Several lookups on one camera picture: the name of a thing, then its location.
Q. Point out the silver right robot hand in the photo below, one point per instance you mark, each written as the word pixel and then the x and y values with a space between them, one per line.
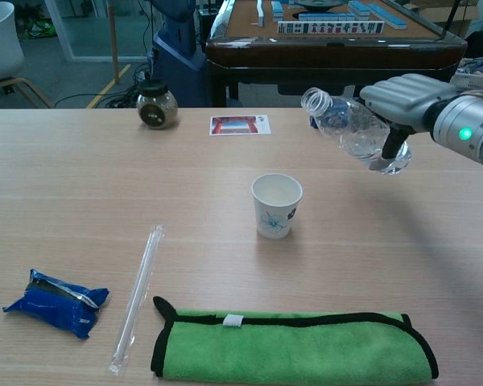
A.
pixel 406 100

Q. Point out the clear plastic water bottle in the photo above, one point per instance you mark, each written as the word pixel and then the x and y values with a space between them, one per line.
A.
pixel 346 125

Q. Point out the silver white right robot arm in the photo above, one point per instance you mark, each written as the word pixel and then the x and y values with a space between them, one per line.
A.
pixel 467 120

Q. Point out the white paper cup blue flower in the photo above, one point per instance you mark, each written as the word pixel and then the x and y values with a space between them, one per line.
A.
pixel 274 222

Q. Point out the white plastic mesh basket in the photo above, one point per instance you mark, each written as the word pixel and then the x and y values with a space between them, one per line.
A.
pixel 481 80

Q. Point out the long blue mahjong tile stack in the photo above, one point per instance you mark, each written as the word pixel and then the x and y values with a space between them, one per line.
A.
pixel 380 14

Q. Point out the dark wooden mahjong table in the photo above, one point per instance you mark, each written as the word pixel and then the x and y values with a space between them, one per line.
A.
pixel 326 54

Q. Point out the blue cookie box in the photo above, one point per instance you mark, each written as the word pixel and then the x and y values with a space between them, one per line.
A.
pixel 314 123

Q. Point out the face-up mahjong tile row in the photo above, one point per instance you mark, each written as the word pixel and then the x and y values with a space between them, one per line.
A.
pixel 330 27

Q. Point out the red photo postcard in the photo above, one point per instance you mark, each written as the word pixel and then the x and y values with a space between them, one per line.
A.
pixel 237 125

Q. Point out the round glass jar black lid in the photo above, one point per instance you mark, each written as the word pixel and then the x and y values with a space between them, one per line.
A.
pixel 157 112

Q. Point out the green cloth with black trim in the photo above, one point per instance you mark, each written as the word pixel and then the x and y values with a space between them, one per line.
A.
pixel 286 350

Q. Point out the wooden pole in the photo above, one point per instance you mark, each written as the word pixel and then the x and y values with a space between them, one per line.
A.
pixel 113 40

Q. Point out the clear wrapped drinking straw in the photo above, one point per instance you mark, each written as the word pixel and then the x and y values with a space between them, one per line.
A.
pixel 139 288

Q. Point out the green bag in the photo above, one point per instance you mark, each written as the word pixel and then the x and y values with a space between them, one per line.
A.
pixel 40 29

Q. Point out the blue foil snack packet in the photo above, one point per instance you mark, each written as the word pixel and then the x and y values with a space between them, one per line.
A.
pixel 52 310

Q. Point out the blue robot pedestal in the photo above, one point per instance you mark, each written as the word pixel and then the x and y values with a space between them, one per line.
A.
pixel 181 68

